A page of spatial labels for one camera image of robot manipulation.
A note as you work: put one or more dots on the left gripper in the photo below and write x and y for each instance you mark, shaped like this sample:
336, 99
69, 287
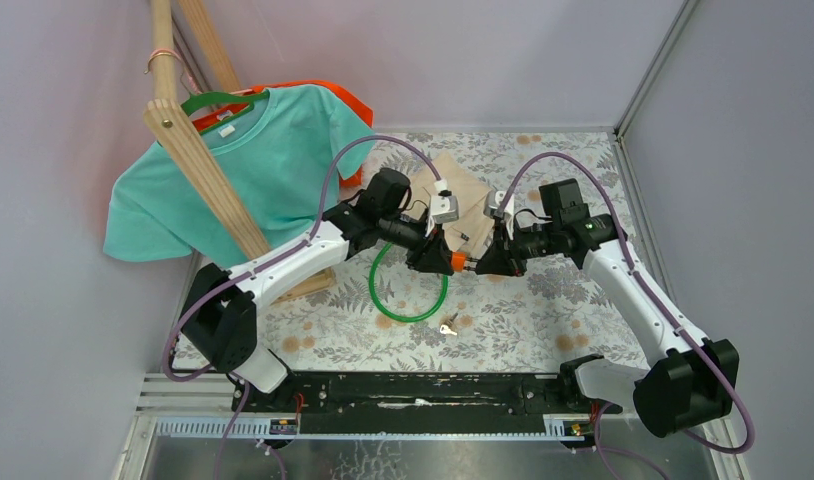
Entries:
430, 252

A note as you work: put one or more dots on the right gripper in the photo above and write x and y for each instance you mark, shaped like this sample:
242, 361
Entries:
499, 260

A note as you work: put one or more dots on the orange black small lock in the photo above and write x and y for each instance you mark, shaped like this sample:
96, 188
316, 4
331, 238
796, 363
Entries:
461, 262

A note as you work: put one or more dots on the green cable lock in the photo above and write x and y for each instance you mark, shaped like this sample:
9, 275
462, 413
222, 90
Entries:
407, 300

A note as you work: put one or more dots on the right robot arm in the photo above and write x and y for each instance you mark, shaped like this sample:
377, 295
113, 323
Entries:
688, 376

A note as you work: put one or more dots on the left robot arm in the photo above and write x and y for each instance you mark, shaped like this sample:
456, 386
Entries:
221, 318

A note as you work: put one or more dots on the folded beige cloth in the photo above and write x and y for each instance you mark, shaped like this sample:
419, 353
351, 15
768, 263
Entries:
472, 231

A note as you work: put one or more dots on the floral table mat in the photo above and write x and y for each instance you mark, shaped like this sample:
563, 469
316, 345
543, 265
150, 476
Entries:
531, 323

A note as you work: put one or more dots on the orange garment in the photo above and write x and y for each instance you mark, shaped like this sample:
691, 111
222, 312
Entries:
292, 137

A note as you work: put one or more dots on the teal t-shirt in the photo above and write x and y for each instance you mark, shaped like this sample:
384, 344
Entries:
156, 214

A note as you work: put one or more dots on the green clothes hanger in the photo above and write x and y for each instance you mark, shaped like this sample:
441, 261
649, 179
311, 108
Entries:
225, 106

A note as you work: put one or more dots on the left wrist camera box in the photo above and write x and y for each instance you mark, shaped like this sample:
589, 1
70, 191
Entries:
443, 209

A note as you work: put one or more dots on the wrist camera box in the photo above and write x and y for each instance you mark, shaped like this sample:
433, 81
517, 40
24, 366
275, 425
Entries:
498, 205
443, 209

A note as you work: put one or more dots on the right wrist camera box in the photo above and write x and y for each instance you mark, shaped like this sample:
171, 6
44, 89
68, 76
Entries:
498, 205

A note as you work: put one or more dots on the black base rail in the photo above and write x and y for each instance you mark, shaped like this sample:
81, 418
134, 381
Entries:
426, 404

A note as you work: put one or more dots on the wooden rack frame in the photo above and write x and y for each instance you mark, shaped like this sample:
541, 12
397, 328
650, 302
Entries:
173, 129

